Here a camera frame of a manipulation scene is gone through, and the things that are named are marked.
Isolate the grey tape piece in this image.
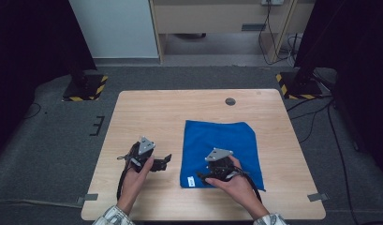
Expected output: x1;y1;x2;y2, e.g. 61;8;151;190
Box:
306;192;331;203
75;193;100;206

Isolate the thin black floor cable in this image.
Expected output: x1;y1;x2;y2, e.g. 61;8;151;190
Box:
22;101;43;121

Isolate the dark curtain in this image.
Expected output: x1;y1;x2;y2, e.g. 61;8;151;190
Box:
0;0;98;158
293;0;383;172

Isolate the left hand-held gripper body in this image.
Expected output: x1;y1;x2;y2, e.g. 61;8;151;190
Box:
128;135;157;173

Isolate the person's left hand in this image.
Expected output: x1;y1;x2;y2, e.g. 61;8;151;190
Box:
121;155;155;204

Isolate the long black floor cable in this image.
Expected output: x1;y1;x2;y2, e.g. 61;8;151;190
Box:
326;101;361;225

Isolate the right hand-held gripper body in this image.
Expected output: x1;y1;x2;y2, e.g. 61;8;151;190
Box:
203;147;243;183

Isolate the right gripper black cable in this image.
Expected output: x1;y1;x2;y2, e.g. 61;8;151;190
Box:
230;165;264;204

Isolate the person's right hand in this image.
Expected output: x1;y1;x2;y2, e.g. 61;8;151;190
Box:
213;155;259;205

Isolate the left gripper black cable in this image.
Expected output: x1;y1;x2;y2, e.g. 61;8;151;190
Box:
115;154;134;202

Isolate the white power strip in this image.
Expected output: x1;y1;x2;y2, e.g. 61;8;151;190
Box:
260;0;286;7

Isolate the black hanging power cable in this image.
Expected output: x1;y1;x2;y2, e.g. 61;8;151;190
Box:
257;3;302;68

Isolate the black stand with striped base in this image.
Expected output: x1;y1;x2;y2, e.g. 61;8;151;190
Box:
62;62;110;103
274;59;324;100

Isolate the blue cloth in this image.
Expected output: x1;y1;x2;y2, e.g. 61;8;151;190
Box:
179;119;266;192

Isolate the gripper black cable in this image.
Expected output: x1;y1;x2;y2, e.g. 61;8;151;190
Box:
115;154;134;202
230;165;264;204

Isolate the grey floor cable strip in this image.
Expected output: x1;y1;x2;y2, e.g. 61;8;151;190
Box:
0;198;84;210

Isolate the black tape floor mark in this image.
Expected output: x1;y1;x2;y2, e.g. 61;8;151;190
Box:
88;114;106;137

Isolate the white panel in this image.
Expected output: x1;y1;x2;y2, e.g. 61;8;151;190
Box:
68;0;160;60

